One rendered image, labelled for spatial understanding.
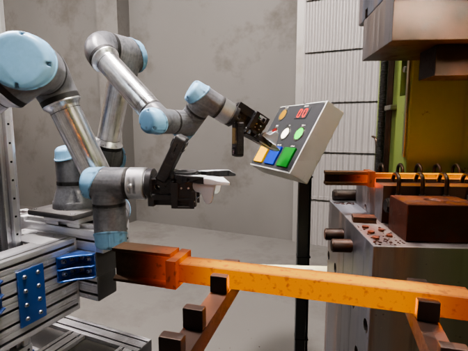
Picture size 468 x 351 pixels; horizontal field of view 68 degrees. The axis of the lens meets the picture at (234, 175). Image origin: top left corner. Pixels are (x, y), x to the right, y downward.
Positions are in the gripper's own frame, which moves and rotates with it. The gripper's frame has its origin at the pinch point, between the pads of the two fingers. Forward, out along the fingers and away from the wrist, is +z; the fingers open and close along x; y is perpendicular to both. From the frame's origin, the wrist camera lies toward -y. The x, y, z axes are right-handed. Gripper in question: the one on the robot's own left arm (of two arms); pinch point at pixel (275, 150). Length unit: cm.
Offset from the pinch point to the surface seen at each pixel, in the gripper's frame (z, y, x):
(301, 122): 5.2, 14.3, 2.3
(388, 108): 13.2, 22.8, -26.8
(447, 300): -17, -20, -85
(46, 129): -114, -57, 429
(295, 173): 7.1, -4.1, -7.1
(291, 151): 4.4, 2.3, -2.4
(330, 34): 74, 147, 165
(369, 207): 5.4, -8.6, -46.0
